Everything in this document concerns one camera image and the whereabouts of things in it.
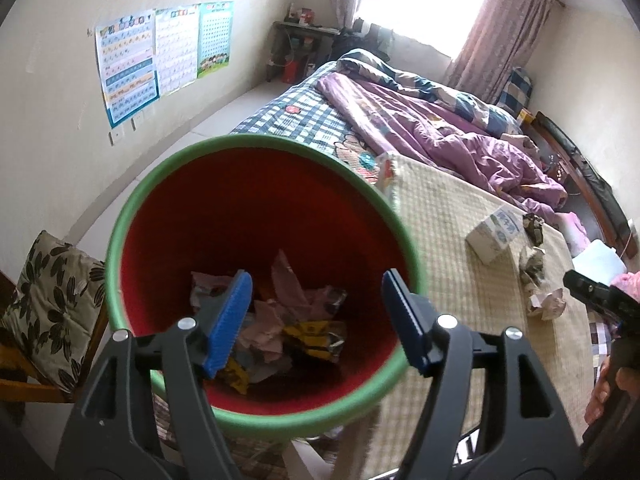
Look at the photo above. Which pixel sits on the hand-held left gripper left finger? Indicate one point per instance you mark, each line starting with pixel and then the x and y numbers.
pixel 230 330

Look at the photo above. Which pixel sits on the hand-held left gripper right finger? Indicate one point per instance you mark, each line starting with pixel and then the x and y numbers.
pixel 405 325

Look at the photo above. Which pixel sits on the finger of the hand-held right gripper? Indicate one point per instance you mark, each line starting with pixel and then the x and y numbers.
pixel 595 294

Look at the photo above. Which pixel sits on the small yellow wrapper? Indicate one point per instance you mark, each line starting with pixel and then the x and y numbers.
pixel 236 377

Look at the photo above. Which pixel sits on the grey paper wrapper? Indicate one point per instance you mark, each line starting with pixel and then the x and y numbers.
pixel 547 305

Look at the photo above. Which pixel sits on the pink paper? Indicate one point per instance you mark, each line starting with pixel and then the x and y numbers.
pixel 287 285

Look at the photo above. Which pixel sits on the clear silver wrapper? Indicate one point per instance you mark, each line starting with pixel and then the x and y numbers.
pixel 334 301

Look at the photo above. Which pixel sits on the yellow and black wrapper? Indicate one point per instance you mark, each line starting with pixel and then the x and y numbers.
pixel 312 337

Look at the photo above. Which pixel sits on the red bin with green rim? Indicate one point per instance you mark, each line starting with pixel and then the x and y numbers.
pixel 240 210

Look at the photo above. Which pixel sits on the person's right hand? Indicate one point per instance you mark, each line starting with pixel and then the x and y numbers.
pixel 599 390

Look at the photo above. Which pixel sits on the white plastic container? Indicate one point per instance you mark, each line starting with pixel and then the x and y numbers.
pixel 597 262

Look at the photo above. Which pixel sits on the pink cloth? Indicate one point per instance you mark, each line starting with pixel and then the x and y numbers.
pixel 629 285

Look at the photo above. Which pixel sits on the beige checked straw mat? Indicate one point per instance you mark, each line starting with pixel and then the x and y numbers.
pixel 460 300

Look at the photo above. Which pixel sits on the pink pillow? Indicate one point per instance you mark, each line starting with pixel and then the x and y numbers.
pixel 574 232

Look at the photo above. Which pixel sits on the beige crumpled paper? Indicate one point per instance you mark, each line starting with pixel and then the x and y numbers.
pixel 531 267

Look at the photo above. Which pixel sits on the black crumpled wrapper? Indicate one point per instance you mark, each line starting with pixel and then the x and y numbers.
pixel 533 227

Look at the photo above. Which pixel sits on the white and blue milk carton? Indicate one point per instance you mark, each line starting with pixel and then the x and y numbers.
pixel 492 235

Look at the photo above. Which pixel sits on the dark wooden headboard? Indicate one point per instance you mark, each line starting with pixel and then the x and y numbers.
pixel 585 170

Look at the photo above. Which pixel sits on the floral chair cushion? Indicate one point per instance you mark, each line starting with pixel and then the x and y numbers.
pixel 45 305

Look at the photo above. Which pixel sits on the yellow box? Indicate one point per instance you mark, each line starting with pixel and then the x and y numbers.
pixel 525 116

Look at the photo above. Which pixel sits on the purple quilt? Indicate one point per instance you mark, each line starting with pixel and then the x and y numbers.
pixel 440 135

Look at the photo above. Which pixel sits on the wooden chair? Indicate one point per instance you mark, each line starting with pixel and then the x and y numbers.
pixel 30 385

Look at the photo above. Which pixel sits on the blue checked pillow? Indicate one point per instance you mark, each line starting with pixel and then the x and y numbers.
pixel 517 89

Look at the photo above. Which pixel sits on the blue checked bed sheet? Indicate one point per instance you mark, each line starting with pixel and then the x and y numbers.
pixel 300 120

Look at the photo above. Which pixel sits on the blue patterned quilt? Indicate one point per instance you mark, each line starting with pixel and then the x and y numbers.
pixel 415 82

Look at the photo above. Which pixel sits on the red container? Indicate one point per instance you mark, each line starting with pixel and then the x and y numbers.
pixel 291 70

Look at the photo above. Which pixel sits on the pink curtain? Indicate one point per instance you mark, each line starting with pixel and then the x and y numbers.
pixel 500 30

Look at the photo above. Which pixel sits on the dark clothes pile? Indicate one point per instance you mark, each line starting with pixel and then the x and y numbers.
pixel 362 40

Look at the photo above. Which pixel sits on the dark side table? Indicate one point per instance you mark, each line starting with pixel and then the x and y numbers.
pixel 300 40

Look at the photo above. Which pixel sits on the white wall socket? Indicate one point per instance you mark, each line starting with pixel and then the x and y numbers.
pixel 116 137

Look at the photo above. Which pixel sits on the blue wall poster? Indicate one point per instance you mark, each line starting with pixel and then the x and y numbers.
pixel 127 67

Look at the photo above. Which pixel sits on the white wall poster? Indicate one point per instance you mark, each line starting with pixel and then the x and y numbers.
pixel 177 50

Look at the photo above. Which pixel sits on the green wall poster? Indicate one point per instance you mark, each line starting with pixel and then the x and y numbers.
pixel 215 40

